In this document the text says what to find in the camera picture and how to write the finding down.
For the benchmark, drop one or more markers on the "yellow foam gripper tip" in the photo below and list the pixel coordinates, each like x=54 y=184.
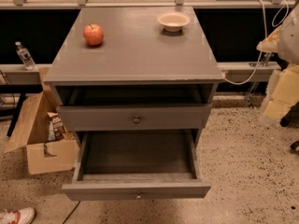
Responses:
x=290 y=42

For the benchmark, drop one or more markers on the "grey drawer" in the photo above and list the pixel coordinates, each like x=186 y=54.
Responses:
x=136 y=165
x=111 y=108

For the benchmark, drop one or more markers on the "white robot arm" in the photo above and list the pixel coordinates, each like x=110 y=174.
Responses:
x=284 y=41

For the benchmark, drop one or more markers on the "grey top drawer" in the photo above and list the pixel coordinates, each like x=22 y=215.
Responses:
x=111 y=108

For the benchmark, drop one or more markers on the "grey wooden drawer cabinet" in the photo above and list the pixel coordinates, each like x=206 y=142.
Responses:
x=136 y=51

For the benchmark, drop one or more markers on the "metal stand pole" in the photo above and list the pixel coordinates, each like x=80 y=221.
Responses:
x=254 y=85

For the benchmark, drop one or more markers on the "white ceramic bowl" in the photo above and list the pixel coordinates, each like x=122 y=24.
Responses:
x=173 y=21

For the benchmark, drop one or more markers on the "red apple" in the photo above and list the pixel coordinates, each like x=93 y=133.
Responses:
x=93 y=34

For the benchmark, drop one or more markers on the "brown snack bag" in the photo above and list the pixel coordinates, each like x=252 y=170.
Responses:
x=56 y=127

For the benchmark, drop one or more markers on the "open cardboard box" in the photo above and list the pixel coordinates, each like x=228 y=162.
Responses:
x=32 y=132

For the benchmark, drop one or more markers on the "clear plastic water bottle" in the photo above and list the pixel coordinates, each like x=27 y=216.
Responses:
x=25 y=56

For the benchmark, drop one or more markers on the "white and orange sneaker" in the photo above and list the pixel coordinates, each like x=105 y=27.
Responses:
x=22 y=216

